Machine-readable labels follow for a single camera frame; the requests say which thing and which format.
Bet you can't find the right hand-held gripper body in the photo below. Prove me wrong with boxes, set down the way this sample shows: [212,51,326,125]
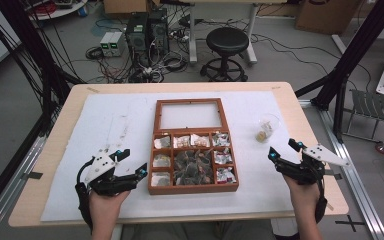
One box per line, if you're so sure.
[279,143,351,186]

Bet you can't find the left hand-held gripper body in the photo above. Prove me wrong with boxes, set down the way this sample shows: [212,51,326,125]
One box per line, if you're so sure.
[84,155,138,198]

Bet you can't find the tea bag with paper tag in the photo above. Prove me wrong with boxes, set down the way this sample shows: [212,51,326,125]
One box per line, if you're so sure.
[256,121,275,143]

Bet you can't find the clear glass cup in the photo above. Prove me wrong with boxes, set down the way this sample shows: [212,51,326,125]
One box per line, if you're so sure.
[254,113,282,144]

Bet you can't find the wooden compartment box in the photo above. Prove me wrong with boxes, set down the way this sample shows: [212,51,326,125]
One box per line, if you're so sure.
[147,97,240,196]

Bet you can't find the person's left hand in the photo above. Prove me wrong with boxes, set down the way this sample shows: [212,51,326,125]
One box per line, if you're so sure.
[89,190,131,226]

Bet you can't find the person's right hand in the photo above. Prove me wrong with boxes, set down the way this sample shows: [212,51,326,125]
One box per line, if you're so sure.
[282,176,321,215]

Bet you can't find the pale tea packet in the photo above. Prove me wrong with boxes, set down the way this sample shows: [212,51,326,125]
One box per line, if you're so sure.
[150,172,171,188]
[152,153,172,168]

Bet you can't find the white grey tea packet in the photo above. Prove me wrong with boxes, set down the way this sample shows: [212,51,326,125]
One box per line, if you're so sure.
[154,135,171,150]

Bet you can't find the white table mat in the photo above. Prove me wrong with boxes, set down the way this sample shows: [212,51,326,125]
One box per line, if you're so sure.
[40,91,296,223]

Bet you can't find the white red tea packet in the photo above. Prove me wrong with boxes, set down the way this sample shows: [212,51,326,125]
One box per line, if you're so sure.
[190,133,211,148]
[173,134,191,149]

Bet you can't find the silver tea packet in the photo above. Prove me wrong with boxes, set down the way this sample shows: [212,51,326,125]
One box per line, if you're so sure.
[213,148,233,165]
[216,167,238,185]
[212,132,231,148]

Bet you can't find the pile of dark tea bags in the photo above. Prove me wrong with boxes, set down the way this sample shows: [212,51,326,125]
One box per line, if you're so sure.
[173,149,215,186]

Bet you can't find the black tape strip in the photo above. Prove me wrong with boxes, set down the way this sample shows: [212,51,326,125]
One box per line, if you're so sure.
[21,171,44,181]

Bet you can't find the green slatted bench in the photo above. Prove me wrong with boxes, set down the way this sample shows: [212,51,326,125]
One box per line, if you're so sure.
[342,89,384,142]

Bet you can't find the black tape cross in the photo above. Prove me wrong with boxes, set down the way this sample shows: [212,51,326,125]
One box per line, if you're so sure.
[334,214,366,233]

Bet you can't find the person's grey trousers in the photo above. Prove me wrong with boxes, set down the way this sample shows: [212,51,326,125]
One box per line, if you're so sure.
[121,220,278,240]

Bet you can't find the white bench power supply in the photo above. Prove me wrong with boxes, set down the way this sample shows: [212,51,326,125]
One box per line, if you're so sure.
[99,31,115,57]
[108,31,127,57]

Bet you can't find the black computer tower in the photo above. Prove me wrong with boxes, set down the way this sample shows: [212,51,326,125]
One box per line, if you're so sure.
[147,8,170,54]
[125,12,150,53]

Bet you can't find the black round stool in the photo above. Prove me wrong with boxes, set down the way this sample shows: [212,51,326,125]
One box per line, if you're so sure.
[199,26,250,83]

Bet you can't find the large cardboard box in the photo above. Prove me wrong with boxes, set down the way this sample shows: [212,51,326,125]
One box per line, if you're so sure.
[294,0,365,36]

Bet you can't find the white desk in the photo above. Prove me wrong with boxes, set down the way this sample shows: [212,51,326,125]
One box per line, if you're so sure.
[179,0,288,65]

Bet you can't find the brown cardboard box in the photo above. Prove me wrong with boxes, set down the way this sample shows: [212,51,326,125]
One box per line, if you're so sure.
[103,0,161,15]

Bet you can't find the round white table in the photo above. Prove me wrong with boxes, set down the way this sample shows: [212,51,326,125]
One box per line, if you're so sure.
[29,0,89,22]

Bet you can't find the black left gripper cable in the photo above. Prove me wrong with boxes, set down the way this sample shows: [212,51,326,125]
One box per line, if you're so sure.
[74,156,95,234]

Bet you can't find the aluminium rail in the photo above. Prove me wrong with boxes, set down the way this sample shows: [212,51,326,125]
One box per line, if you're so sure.
[299,99,384,240]
[0,135,47,240]

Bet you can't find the long black floor cable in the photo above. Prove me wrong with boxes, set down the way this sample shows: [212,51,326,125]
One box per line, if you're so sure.
[249,32,373,92]

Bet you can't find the black coiled cable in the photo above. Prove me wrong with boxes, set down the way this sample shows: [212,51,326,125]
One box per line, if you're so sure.
[85,46,105,61]
[162,55,188,73]

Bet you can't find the black metal frame post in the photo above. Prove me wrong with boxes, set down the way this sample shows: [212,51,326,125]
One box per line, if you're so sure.
[294,0,384,141]
[0,0,84,138]

